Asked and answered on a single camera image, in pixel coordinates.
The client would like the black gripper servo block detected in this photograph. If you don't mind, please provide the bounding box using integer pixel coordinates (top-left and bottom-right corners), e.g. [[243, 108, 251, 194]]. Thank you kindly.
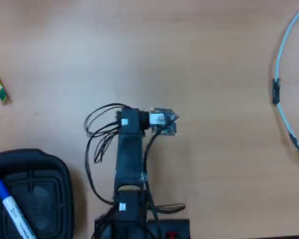
[[116, 107, 150, 135]]

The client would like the white blue marker pen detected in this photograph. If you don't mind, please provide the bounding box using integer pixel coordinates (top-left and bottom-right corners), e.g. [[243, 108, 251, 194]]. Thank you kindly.
[[0, 179, 37, 239]]

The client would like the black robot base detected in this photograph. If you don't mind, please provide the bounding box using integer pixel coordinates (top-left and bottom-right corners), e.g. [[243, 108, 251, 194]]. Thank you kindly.
[[94, 218, 191, 239]]

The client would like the black plastic bowl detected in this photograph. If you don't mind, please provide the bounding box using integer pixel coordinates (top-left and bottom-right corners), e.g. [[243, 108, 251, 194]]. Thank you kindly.
[[0, 148, 75, 239]]

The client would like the large black tape wrap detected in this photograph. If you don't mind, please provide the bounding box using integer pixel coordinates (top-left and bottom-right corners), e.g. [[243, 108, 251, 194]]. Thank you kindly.
[[272, 78, 282, 105]]

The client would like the thick black camera cable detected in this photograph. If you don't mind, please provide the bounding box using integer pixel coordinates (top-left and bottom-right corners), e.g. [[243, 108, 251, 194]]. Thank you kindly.
[[142, 131, 160, 222]]

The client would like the bare circuit board camera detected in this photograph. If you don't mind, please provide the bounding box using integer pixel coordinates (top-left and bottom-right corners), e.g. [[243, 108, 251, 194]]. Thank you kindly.
[[149, 107, 180, 136]]

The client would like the thin black servo wire bundle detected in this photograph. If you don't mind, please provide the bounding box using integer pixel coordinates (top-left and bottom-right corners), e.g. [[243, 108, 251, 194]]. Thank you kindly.
[[84, 103, 127, 206]]

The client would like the black looped wire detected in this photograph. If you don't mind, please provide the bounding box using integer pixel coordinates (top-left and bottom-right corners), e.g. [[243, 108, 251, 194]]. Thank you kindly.
[[153, 203, 186, 214]]

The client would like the white cable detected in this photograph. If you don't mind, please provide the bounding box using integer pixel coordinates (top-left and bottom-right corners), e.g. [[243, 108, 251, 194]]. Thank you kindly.
[[274, 0, 299, 160]]

